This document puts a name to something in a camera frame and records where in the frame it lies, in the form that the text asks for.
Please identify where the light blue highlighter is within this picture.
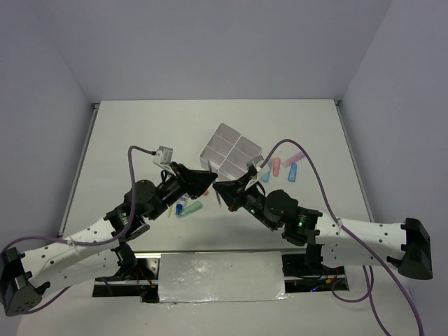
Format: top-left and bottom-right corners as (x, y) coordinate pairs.
(261, 171), (270, 183)

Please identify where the pink highlighter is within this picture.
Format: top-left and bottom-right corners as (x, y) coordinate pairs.
(272, 157), (281, 177)

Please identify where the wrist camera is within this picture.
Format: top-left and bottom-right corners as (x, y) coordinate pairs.
(153, 146), (173, 167)
(246, 155), (269, 181)

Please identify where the grey craft knife pen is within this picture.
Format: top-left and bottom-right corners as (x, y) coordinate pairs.
(207, 160), (222, 207)

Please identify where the green highlighter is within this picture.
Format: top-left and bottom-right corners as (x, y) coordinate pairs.
(181, 201), (203, 217)

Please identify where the white compartment organizer box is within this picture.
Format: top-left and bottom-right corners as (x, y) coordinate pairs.
(199, 123), (262, 181)

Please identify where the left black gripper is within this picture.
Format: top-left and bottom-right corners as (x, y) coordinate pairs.
(148, 161), (218, 221)

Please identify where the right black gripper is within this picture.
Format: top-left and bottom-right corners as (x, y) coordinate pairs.
(213, 171), (277, 230)

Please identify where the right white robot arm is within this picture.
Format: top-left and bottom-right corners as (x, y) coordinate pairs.
(213, 171), (433, 280)

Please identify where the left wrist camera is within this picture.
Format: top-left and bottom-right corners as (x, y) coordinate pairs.
(153, 146), (173, 167)

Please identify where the blue usb-like highlighter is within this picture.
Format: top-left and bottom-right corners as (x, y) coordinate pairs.
(288, 162), (298, 183)

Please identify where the blue white glue tube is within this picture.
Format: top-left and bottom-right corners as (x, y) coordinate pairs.
(175, 194), (189, 217)

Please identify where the purple highlighter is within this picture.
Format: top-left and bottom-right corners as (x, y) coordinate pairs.
(281, 152), (305, 167)

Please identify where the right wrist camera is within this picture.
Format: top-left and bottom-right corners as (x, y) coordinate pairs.
(246, 155), (269, 181)

